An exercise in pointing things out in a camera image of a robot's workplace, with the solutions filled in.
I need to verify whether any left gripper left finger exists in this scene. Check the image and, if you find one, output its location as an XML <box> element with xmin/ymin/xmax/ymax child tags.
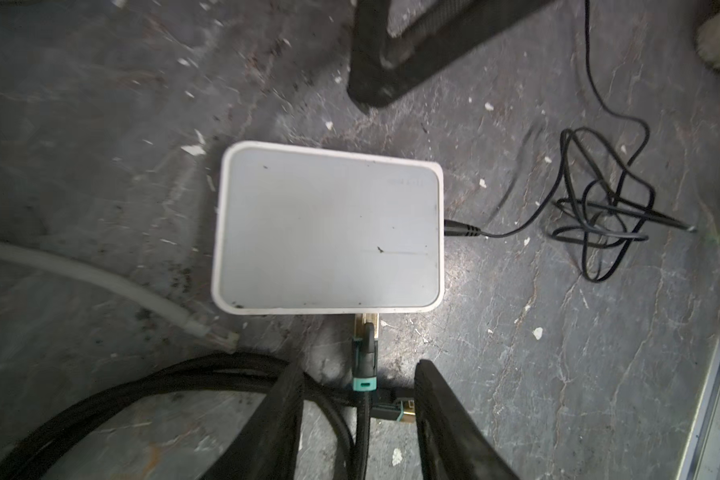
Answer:
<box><xmin>199</xmin><ymin>359</ymin><xmax>305</xmax><ymax>479</ymax></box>

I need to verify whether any thin black power cable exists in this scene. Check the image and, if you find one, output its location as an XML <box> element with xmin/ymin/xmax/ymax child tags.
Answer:
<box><xmin>443</xmin><ymin>0</ymin><xmax>697</xmax><ymax>284</ymax></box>

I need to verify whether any thick black ethernet cable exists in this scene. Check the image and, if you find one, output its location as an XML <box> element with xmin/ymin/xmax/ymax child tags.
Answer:
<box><xmin>0</xmin><ymin>313</ymin><xmax>418</xmax><ymax>480</ymax></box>

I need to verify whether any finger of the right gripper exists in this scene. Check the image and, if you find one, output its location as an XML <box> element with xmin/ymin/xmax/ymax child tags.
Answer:
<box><xmin>347</xmin><ymin>0</ymin><xmax>548</xmax><ymax>110</ymax></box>

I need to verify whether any grey ethernet cable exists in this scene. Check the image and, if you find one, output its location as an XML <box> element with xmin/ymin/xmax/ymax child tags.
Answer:
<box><xmin>0</xmin><ymin>236</ymin><xmax>241</xmax><ymax>354</ymax></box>

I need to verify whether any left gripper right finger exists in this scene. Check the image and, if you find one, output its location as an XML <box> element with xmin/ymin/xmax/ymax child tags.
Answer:
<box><xmin>414</xmin><ymin>360</ymin><xmax>517</xmax><ymax>479</ymax></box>

